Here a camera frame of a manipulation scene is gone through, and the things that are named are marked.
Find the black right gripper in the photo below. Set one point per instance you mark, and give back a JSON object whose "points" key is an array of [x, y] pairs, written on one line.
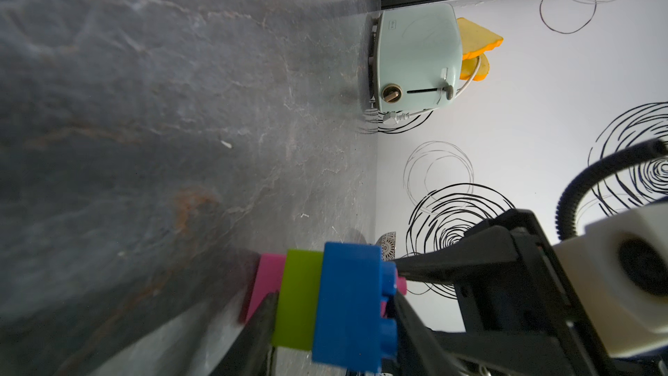
{"points": [[521, 314]]}

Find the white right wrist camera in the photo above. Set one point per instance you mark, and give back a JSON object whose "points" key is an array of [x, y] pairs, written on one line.
{"points": [[618, 269]]}

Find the mint green toaster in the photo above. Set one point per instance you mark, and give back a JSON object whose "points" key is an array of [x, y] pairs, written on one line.
{"points": [[417, 58]]}

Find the white sink strainer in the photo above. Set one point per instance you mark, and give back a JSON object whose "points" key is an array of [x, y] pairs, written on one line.
{"points": [[387, 243]]}

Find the orange toast slice right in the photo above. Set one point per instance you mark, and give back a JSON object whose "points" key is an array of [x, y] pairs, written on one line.
{"points": [[476, 68]]}

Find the lime green long lego brick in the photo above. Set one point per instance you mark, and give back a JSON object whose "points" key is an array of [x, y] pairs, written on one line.
{"points": [[298, 300]]}

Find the blue long lego brick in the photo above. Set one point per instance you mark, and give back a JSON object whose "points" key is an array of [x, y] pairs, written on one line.
{"points": [[350, 330]]}

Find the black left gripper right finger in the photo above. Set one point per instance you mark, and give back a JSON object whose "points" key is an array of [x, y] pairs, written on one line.
{"points": [[421, 351]]}

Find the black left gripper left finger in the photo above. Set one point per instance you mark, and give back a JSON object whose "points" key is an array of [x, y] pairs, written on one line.
{"points": [[252, 352]]}

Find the pink square lego brick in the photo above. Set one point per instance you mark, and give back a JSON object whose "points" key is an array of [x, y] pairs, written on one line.
{"points": [[269, 279]]}

